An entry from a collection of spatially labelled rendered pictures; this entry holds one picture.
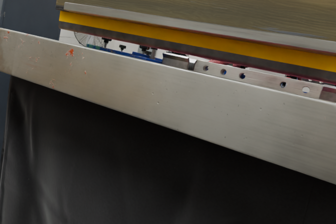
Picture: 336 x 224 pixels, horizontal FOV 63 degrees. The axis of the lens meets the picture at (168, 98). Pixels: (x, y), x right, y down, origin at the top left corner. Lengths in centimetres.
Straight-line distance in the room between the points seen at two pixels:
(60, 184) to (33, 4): 66
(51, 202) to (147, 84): 26
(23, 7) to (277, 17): 76
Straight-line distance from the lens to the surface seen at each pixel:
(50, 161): 39
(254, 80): 98
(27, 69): 26
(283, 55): 30
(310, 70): 30
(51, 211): 41
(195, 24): 30
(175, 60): 81
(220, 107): 16
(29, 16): 93
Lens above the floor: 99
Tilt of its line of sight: 6 degrees down
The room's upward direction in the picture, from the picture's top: 13 degrees clockwise
